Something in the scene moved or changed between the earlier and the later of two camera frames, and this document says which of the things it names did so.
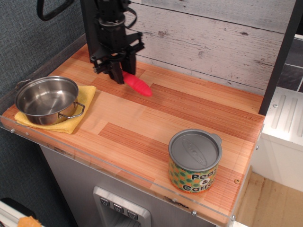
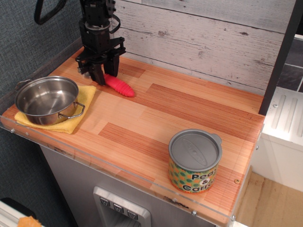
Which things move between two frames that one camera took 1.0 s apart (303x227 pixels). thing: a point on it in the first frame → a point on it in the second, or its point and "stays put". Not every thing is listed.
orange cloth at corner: [29, 222] stays put
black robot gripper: [116, 46] → [96, 39]
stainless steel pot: [43, 100] stays put
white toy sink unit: [279, 154] stays put
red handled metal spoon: [135, 82] → [119, 85]
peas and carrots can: [194, 155] stays put
